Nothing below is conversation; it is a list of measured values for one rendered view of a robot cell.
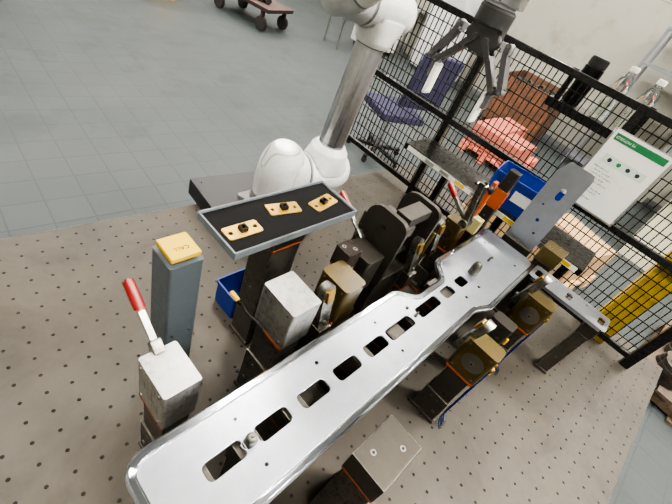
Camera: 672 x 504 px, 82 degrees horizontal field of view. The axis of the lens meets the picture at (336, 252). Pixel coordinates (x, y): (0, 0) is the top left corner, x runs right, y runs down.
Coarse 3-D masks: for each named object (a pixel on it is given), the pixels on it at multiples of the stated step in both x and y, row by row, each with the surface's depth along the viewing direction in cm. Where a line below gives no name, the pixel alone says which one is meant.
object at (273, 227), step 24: (288, 192) 96; (312, 192) 100; (216, 216) 82; (240, 216) 84; (264, 216) 87; (288, 216) 90; (312, 216) 92; (336, 216) 96; (240, 240) 79; (264, 240) 81
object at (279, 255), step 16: (256, 256) 96; (272, 256) 92; (288, 256) 97; (256, 272) 98; (272, 272) 97; (240, 288) 106; (256, 288) 100; (256, 304) 103; (240, 320) 112; (240, 336) 115
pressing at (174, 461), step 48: (480, 240) 142; (432, 288) 113; (480, 288) 121; (336, 336) 90; (384, 336) 94; (432, 336) 100; (288, 384) 77; (336, 384) 81; (384, 384) 84; (192, 432) 65; (240, 432) 68; (288, 432) 70; (336, 432) 74; (144, 480) 58; (192, 480) 60; (240, 480) 63; (288, 480) 65
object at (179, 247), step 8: (184, 232) 75; (160, 240) 72; (168, 240) 73; (176, 240) 73; (184, 240) 74; (192, 240) 75; (160, 248) 71; (168, 248) 71; (176, 248) 72; (184, 248) 72; (192, 248) 73; (168, 256) 70; (176, 256) 70; (184, 256) 71; (192, 256) 73
